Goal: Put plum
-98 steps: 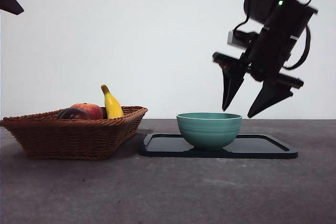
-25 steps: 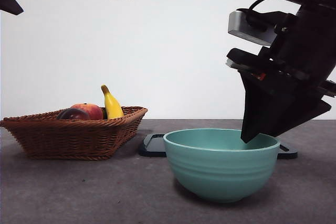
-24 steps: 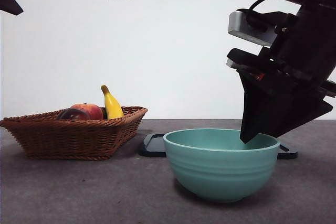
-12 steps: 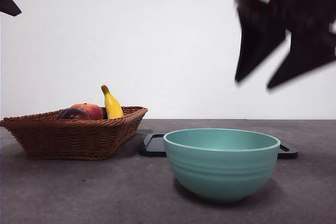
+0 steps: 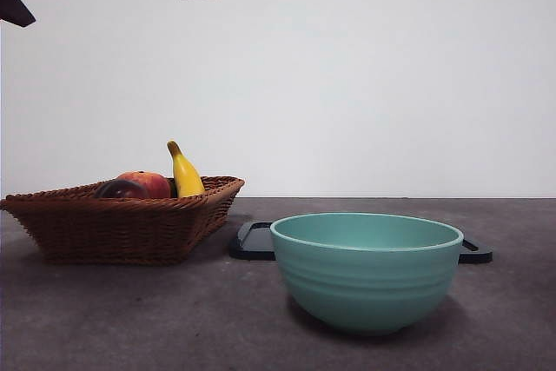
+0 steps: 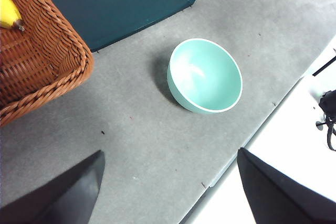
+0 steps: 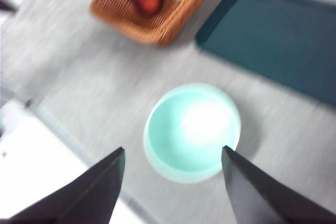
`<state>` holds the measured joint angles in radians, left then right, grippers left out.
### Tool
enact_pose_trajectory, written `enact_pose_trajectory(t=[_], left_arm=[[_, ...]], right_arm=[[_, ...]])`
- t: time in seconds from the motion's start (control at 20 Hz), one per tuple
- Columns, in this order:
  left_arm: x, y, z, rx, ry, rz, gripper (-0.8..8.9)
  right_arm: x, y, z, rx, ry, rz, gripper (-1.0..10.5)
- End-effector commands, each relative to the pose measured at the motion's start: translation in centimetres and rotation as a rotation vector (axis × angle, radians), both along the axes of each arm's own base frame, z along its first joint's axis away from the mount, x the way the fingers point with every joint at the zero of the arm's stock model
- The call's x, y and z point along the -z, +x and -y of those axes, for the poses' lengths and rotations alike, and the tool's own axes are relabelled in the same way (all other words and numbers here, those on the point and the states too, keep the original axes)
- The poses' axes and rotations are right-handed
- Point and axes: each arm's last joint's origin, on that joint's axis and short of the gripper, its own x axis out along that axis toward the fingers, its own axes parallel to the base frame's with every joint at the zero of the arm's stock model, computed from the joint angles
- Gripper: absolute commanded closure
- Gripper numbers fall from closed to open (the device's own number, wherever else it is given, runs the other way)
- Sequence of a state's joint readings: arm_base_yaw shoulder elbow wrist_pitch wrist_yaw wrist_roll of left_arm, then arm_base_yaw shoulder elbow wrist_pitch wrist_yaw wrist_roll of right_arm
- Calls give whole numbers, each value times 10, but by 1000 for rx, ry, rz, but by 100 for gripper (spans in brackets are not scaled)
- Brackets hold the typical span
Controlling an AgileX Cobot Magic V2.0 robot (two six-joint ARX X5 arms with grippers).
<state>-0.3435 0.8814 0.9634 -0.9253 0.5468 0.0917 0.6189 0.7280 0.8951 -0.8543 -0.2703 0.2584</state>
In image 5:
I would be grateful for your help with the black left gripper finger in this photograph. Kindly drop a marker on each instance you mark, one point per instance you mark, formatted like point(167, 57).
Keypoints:
point(13, 8)

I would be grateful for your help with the dark red plum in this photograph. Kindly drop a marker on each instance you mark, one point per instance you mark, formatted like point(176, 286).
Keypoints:
point(121, 190)

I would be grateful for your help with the teal ribbed bowl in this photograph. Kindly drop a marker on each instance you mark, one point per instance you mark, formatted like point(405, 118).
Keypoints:
point(367, 293)

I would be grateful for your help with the red orange peach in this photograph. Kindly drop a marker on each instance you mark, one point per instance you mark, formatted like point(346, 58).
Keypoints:
point(154, 182)

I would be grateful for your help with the yellow banana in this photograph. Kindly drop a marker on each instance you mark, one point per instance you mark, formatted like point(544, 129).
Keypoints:
point(186, 175)

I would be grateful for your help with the brown wicker basket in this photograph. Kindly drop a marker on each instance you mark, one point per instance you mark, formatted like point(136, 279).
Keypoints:
point(108, 232)

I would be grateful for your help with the dark rectangular tray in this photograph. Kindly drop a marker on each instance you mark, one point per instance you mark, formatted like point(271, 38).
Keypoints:
point(252, 245)

